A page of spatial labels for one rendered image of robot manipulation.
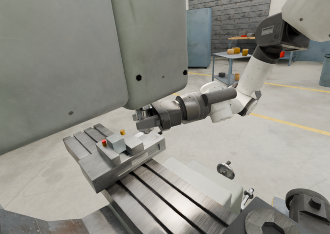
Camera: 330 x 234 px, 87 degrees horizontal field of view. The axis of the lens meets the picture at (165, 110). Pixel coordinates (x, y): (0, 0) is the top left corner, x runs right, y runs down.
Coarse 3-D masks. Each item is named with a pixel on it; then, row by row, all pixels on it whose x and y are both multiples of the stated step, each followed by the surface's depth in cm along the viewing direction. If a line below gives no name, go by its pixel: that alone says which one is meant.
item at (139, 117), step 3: (150, 111) 47; (138, 114) 46; (141, 114) 46; (144, 114) 46; (147, 114) 46; (150, 114) 47; (138, 117) 46; (141, 117) 46; (144, 117) 46; (147, 117) 46; (138, 120) 47; (144, 129) 48; (147, 129) 48; (150, 129) 48; (153, 129) 49; (144, 132) 48; (147, 132) 48
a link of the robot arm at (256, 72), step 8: (248, 64) 68; (256, 64) 65; (264, 64) 63; (272, 64) 63; (248, 72) 68; (256, 72) 66; (264, 72) 65; (240, 80) 72; (248, 80) 69; (256, 80) 67; (264, 80) 68; (240, 88) 72; (248, 88) 70; (256, 88) 69; (256, 96) 70; (256, 104) 73; (248, 112) 71
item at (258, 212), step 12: (252, 204) 36; (264, 204) 36; (240, 216) 34; (252, 216) 33; (264, 216) 32; (276, 216) 32; (228, 228) 32; (240, 228) 32; (252, 228) 31; (264, 228) 32; (276, 228) 31; (288, 228) 30; (300, 228) 31
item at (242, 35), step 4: (240, 32) 668; (244, 32) 657; (236, 36) 706; (240, 36) 673; (244, 36) 659; (248, 36) 629; (252, 36) 632; (284, 52) 577; (292, 52) 546; (296, 52) 591; (280, 56) 581; (284, 56) 589; (288, 56) 584; (292, 56) 579; (296, 56) 597; (228, 60) 701; (288, 64) 564
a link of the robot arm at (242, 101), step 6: (240, 96) 72; (246, 96) 72; (234, 102) 63; (240, 102) 71; (246, 102) 70; (252, 102) 70; (234, 108) 64; (240, 108) 71; (246, 108) 70; (240, 114) 72
